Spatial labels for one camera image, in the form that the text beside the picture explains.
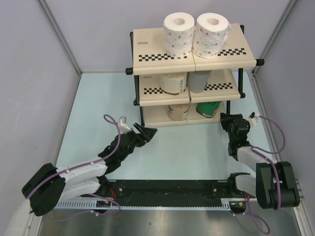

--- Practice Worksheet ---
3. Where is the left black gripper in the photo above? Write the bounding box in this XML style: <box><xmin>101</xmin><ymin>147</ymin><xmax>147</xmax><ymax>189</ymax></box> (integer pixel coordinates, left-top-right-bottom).
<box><xmin>119</xmin><ymin>123</ymin><xmax>157</xmax><ymax>161</ymax></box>

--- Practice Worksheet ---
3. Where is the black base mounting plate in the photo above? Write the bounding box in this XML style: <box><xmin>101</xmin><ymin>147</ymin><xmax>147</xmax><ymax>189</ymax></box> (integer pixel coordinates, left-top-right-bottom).
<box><xmin>96</xmin><ymin>180</ymin><xmax>246</xmax><ymax>199</ymax></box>

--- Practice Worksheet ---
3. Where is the green paper towel roll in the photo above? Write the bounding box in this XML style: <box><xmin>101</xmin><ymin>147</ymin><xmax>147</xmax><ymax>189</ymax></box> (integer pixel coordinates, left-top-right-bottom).
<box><xmin>196</xmin><ymin>101</ymin><xmax>221</xmax><ymax>118</ymax></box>

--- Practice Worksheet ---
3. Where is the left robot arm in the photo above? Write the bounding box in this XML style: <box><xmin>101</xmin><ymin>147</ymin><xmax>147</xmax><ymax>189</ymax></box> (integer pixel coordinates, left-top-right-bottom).
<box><xmin>22</xmin><ymin>123</ymin><xmax>157</xmax><ymax>216</ymax></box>

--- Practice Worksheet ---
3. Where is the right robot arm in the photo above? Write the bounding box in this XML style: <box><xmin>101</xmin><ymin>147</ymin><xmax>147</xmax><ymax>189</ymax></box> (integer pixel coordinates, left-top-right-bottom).
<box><xmin>220</xmin><ymin>113</ymin><xmax>300</xmax><ymax>210</ymax></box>

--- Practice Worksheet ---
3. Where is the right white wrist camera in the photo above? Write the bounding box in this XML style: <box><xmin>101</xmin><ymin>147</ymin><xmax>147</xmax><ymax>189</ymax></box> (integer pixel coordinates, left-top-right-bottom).
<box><xmin>246</xmin><ymin>112</ymin><xmax>260</xmax><ymax>128</ymax></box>

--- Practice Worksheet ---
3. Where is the grey paper towel roll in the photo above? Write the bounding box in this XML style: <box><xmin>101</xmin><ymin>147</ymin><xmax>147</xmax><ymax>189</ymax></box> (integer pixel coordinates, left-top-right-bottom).
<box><xmin>187</xmin><ymin>70</ymin><xmax>212</xmax><ymax>93</ymax></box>

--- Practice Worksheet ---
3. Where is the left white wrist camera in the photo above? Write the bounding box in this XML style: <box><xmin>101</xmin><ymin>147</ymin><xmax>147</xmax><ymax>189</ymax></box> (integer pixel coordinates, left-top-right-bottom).
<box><xmin>118</xmin><ymin>117</ymin><xmax>132</xmax><ymax>134</ymax></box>

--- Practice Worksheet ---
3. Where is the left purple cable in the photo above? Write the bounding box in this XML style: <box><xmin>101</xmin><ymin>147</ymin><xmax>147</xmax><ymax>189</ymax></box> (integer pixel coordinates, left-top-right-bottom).
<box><xmin>27</xmin><ymin>114</ymin><xmax>123</xmax><ymax>219</ymax></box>

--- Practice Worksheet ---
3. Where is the beige three-tier shelf rack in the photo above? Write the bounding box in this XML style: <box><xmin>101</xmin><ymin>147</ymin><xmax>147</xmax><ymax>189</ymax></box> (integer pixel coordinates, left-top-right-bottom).
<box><xmin>126</xmin><ymin>23</ymin><xmax>264</xmax><ymax>127</ymax></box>

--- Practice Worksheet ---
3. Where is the white dotted paper roll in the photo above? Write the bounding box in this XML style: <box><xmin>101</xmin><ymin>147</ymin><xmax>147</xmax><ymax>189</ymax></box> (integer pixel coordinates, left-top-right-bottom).
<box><xmin>163</xmin><ymin>12</ymin><xmax>195</xmax><ymax>58</ymax></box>

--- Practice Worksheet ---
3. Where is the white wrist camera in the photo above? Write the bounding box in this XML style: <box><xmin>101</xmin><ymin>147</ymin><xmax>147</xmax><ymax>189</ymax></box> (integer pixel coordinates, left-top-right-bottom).
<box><xmin>118</xmin><ymin>117</ymin><xmax>132</xmax><ymax>134</ymax></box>
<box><xmin>246</xmin><ymin>112</ymin><xmax>260</xmax><ymax>128</ymax></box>

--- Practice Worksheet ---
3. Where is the slotted cable duct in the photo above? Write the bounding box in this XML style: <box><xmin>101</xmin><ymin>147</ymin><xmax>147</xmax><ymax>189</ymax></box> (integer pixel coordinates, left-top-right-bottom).
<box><xmin>55</xmin><ymin>198</ymin><xmax>231</xmax><ymax>211</ymax></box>

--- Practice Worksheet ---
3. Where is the brown paper roll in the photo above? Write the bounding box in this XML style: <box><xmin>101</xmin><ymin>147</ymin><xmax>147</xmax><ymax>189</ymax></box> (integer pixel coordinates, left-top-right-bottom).
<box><xmin>168</xmin><ymin>104</ymin><xmax>190</xmax><ymax>121</ymax></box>

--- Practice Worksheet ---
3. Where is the white pinkish paper roll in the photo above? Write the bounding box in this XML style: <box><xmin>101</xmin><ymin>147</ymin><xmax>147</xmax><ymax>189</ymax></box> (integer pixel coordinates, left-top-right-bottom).
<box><xmin>192</xmin><ymin>13</ymin><xmax>231</xmax><ymax>59</ymax></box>

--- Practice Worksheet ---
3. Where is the cream paper roll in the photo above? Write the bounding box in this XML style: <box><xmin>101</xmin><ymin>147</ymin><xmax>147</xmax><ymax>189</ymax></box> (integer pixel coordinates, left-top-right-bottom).
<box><xmin>159</xmin><ymin>72</ymin><xmax>188</xmax><ymax>95</ymax></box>

